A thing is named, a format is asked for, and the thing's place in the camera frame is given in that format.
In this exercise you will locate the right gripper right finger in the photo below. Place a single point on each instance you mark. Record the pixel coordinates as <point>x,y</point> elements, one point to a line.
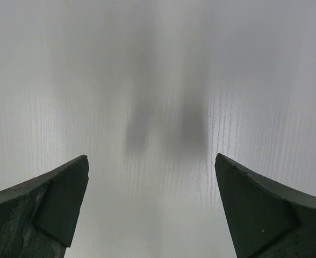
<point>265,218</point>

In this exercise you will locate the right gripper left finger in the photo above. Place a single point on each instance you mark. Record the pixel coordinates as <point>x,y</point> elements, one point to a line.
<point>38,217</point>

